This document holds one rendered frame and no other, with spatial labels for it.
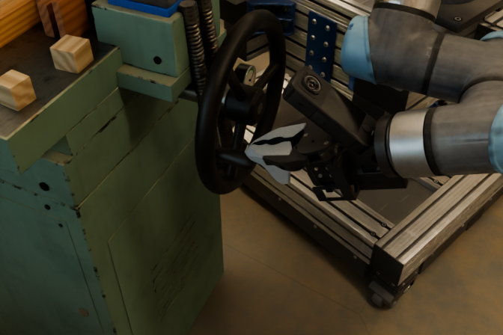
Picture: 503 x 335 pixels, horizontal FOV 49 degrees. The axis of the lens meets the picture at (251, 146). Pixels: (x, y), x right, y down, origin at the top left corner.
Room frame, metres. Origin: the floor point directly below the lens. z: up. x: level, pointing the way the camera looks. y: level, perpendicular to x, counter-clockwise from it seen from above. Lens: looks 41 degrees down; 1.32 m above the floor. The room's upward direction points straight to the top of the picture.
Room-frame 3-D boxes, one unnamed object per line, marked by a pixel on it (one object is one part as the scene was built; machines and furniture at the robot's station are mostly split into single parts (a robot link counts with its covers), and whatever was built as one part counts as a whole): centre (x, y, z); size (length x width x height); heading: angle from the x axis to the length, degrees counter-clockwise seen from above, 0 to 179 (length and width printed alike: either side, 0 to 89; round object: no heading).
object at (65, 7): (0.82, 0.22, 0.93); 0.25 x 0.01 x 0.07; 156
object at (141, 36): (0.75, 0.14, 0.91); 0.15 x 0.14 x 0.09; 156
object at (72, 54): (0.65, 0.25, 0.92); 0.04 x 0.04 x 0.03; 69
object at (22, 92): (0.57, 0.30, 0.92); 0.03 x 0.03 x 0.04; 60
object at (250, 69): (0.97, 0.02, 0.65); 0.06 x 0.04 x 0.08; 156
